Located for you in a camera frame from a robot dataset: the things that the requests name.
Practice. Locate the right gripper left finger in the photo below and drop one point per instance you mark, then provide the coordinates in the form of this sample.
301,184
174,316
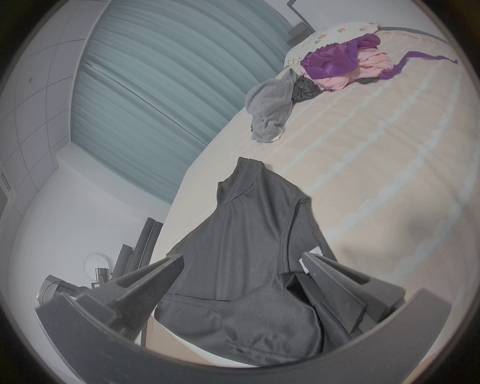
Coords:
123,315

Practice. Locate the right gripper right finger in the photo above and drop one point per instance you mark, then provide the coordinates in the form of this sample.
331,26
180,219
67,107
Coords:
360,311

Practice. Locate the black T-shirt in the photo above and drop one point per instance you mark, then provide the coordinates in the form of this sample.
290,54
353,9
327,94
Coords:
243,262

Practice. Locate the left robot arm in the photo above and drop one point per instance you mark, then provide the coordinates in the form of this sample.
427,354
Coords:
48,288

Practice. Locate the bed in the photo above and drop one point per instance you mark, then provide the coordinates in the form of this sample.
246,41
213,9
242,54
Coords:
375,168

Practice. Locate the blue-green curtain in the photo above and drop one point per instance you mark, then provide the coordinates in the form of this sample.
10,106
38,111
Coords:
123,131
195,56

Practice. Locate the black glossy garment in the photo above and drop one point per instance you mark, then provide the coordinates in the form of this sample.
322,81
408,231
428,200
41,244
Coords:
305,90

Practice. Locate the dark grey garment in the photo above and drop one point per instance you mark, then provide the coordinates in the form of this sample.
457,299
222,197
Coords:
367,80

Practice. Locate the pink garment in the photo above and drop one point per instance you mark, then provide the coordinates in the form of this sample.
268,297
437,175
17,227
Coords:
371,63

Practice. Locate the purple satin garment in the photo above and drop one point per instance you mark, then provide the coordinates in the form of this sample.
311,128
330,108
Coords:
330,62

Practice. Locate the white printed pillow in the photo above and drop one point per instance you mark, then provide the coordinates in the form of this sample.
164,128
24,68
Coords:
330,35

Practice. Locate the grey bedside table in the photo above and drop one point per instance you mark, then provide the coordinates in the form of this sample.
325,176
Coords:
299,32

